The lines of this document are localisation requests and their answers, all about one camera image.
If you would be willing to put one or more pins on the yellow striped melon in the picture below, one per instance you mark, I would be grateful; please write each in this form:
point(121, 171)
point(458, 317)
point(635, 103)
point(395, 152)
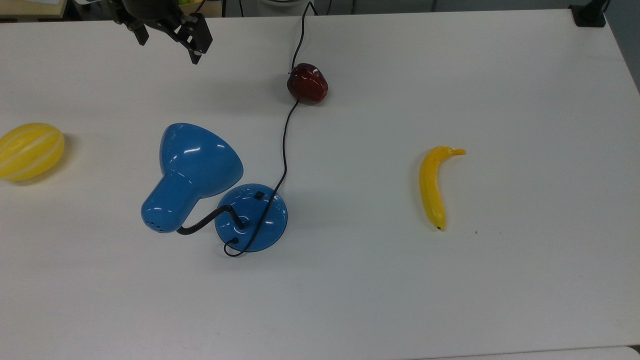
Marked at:
point(30, 151)

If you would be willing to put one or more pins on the dark red apple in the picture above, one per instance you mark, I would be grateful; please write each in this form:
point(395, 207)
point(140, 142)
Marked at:
point(307, 84)

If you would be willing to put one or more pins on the black table clamp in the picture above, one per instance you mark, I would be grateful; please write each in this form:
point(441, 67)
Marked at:
point(589, 15)

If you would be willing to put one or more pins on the blue desk lamp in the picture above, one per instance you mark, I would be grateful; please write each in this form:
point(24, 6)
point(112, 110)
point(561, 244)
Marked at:
point(196, 165)

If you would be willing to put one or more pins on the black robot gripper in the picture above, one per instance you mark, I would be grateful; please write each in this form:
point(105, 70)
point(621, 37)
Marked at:
point(150, 9)

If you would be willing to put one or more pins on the wooden shelf board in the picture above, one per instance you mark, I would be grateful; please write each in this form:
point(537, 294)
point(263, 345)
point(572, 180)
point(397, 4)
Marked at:
point(30, 9)

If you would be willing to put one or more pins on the yellow banana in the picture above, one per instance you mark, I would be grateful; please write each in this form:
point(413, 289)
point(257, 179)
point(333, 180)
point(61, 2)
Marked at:
point(431, 187)

